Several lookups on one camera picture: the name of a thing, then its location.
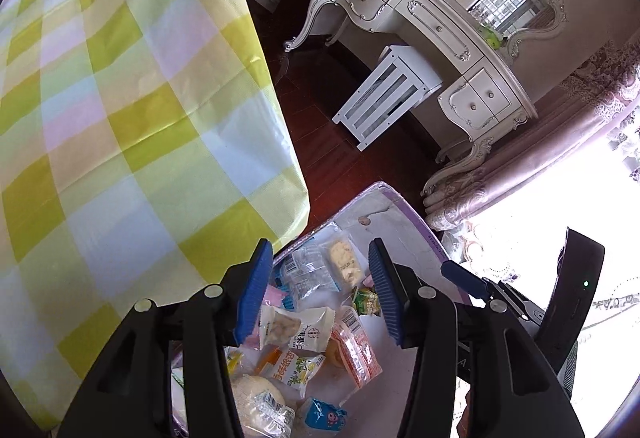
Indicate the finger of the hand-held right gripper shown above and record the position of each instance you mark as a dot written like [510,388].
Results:
[465,280]

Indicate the blue snack packet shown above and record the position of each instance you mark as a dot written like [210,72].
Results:
[325,415]

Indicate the clear round cake packet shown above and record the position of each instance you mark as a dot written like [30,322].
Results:
[255,398]

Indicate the small green toy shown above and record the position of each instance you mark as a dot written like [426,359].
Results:
[492,37]

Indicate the clear barcode snack packet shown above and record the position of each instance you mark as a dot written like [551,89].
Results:
[307,273]

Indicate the pink patterned curtain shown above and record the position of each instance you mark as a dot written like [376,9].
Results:
[550,133]

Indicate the green pea snack packet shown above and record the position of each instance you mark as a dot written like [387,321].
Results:
[367,302]

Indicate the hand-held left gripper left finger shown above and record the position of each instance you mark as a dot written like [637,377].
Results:
[252,293]

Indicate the white cardboard box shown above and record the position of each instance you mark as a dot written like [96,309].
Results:
[400,218]

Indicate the green checked tablecloth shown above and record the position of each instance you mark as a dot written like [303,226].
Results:
[125,118]

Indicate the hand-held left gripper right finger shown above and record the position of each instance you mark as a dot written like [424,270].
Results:
[387,293]

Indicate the white slatted stool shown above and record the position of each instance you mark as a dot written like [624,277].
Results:
[385,93]

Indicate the white ornate dresser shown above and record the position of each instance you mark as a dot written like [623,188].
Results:
[435,18]

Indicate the red label bread packet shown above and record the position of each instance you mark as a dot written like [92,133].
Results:
[355,348]

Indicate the clear yellow cake packet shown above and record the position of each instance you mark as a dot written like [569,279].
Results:
[342,260]

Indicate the green white snack packet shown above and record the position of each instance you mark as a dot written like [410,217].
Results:
[300,368]

